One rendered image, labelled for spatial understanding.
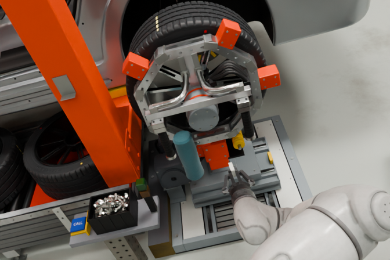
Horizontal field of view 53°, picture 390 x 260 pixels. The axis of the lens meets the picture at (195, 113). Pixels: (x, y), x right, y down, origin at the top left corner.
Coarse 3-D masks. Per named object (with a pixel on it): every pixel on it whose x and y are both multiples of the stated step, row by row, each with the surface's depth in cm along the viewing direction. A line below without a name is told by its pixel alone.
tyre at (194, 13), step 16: (160, 16) 173; (176, 16) 166; (192, 16) 164; (208, 16) 165; (224, 16) 170; (240, 16) 183; (144, 32) 172; (160, 32) 162; (176, 32) 162; (192, 32) 162; (208, 32) 163; (144, 48) 165; (240, 48) 169; (256, 48) 170; (128, 80) 174; (128, 96) 180
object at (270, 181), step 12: (252, 144) 244; (264, 144) 237; (264, 156) 234; (264, 168) 224; (264, 180) 220; (276, 180) 215; (204, 192) 224; (216, 192) 222; (264, 192) 221; (204, 204) 223
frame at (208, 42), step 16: (160, 48) 161; (176, 48) 158; (192, 48) 157; (208, 48) 158; (224, 48) 159; (160, 64) 161; (240, 64) 164; (256, 64) 165; (144, 80) 165; (256, 80) 170; (144, 96) 170; (256, 96) 175; (144, 112) 175; (176, 128) 189; (224, 128) 191; (240, 128) 186
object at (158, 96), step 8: (208, 56) 173; (200, 64) 175; (160, 72) 175; (168, 72) 178; (176, 72) 177; (208, 72) 180; (208, 80) 186; (216, 80) 181; (224, 80) 181; (232, 80) 182; (240, 80) 183; (152, 88) 182; (160, 88) 182; (168, 88) 181; (176, 88) 182; (152, 96) 191; (160, 96) 202; (168, 96) 208; (248, 96) 186; (224, 104) 201; (232, 104) 196; (184, 112) 203; (224, 112) 197; (232, 112) 193; (168, 120) 192; (176, 120) 196; (184, 120) 198; (224, 120) 194; (184, 128) 194; (192, 128) 195
